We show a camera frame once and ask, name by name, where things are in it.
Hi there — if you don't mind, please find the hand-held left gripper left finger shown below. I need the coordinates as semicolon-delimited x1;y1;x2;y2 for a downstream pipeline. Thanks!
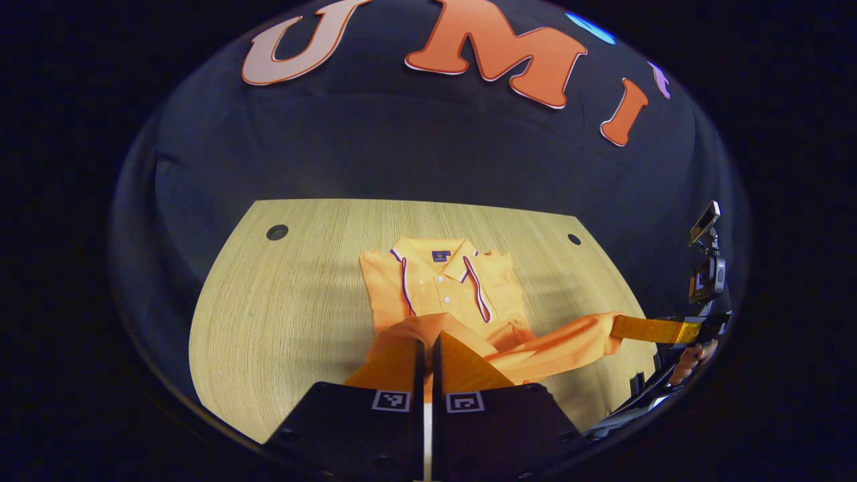
264;335;427;482

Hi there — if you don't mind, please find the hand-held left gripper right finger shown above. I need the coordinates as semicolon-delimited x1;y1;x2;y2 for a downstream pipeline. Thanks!
432;331;587;482

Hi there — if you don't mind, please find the orange T-shirt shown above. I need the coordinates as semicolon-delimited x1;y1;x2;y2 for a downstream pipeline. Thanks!
360;238;627;402

